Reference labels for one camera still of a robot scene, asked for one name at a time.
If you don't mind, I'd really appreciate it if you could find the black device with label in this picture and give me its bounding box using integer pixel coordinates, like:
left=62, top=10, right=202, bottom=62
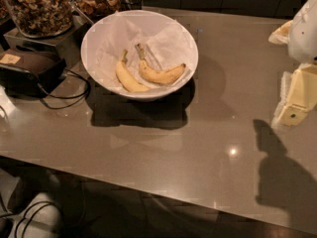
left=0, top=49, right=66, bottom=98

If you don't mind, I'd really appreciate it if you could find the black cable on chair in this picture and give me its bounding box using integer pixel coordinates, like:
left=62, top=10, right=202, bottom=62
left=0, top=193, right=62, bottom=238

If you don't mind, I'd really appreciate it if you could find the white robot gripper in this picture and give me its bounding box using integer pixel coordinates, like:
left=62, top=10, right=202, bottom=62
left=268, top=0, right=317, bottom=128

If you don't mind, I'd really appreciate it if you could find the white bowl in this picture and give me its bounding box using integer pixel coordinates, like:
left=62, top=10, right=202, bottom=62
left=81, top=10, right=198, bottom=101

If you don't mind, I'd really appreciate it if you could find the white paper napkin liner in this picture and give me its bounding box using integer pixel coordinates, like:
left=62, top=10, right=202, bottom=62
left=91, top=12, right=197, bottom=97

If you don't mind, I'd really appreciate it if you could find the left yellow banana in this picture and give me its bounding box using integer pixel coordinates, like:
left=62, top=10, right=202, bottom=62
left=115, top=50, right=150, bottom=92

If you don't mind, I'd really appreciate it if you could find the black cable on table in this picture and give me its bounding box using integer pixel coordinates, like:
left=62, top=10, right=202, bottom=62
left=37, top=68, right=91, bottom=111

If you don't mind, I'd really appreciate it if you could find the glass jar of nuts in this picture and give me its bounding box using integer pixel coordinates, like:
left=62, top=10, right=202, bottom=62
left=4, top=0, right=73, bottom=39

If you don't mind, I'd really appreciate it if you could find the dark metal stand box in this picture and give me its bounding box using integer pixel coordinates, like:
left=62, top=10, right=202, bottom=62
left=4, top=16, right=90, bottom=68

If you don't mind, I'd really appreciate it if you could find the spotted yellow banana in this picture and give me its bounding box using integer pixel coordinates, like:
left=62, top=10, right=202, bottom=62
left=137, top=44, right=186, bottom=85

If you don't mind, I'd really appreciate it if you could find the white chair seat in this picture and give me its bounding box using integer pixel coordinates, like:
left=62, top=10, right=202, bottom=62
left=0, top=168, right=63, bottom=238

